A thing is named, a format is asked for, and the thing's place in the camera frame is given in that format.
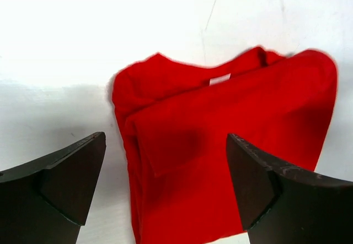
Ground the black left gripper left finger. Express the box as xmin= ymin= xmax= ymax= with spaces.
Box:
xmin=1 ymin=132 xmax=106 ymax=244

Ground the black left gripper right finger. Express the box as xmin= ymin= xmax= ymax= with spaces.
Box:
xmin=226 ymin=134 xmax=352 ymax=244

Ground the red t shirt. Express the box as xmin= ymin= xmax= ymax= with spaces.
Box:
xmin=112 ymin=47 xmax=337 ymax=243

